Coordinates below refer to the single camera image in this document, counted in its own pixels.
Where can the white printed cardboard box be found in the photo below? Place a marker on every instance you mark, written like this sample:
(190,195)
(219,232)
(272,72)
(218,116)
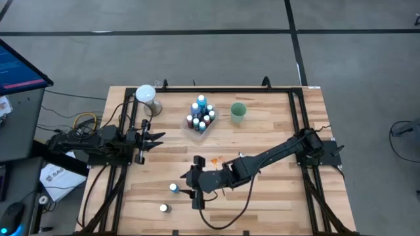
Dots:
(60,178)

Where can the white tape roll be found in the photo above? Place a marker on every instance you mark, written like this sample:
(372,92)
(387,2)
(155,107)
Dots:
(40,199)

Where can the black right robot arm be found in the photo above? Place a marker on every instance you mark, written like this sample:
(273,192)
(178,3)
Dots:
(279,152)

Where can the small viridian green paint bottle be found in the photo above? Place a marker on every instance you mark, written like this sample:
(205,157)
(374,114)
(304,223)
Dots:
(196,122)

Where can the small bright red paint bottle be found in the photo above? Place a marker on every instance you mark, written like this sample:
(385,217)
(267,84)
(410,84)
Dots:
(206,118)

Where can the small black paint bottle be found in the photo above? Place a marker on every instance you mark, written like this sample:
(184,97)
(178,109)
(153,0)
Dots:
(164,208)

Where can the white mushroom lamp brass base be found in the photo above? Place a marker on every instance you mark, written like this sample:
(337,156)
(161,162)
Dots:
(145,92)

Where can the black computer mouse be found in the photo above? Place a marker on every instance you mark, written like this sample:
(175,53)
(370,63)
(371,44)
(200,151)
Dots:
(10,216)

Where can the black frame hook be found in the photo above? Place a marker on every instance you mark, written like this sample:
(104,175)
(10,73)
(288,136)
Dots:
(266,82)
(165,84)

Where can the pale green plastic cup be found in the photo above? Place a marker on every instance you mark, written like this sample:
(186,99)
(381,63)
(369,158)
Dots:
(238,113)

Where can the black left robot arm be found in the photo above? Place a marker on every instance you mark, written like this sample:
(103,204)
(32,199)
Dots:
(82,144)

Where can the papers on desk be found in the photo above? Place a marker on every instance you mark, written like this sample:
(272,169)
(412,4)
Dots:
(4,106)

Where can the small cerulean blue paint bottle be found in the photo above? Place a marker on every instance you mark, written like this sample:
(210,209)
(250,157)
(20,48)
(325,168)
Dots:
(174,187)

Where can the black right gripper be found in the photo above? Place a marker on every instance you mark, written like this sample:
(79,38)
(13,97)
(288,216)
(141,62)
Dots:
(206,180)

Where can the large dark blue paint bottle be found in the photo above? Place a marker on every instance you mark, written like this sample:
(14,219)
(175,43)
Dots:
(195,108)

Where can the black desk bar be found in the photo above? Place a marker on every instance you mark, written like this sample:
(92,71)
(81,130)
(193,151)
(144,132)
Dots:
(55,160)

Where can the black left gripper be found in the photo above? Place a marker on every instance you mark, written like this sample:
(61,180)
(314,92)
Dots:
(134,139)

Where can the small black floor object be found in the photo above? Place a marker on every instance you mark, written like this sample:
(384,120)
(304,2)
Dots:
(417,21)

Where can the orange tipped round paint brush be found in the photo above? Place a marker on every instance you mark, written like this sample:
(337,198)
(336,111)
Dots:
(221,159)

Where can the large light blue paint bottle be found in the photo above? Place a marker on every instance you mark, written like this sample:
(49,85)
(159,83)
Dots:
(201,100)

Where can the computer monitor blue screen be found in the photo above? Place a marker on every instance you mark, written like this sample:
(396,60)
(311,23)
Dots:
(16,70)

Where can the black aluminium table frame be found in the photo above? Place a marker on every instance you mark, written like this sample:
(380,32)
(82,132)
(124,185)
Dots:
(229,90)

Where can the small turquoise paint bottle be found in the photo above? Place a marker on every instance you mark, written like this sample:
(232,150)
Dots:
(202,125)

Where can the small dark red paint bottle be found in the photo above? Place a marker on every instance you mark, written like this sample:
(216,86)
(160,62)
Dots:
(189,118)

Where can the small light green paint bottle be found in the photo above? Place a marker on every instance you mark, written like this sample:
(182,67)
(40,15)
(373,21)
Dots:
(212,114)

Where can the clear plastic container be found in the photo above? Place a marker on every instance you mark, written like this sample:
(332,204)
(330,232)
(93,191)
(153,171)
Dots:
(188,131)

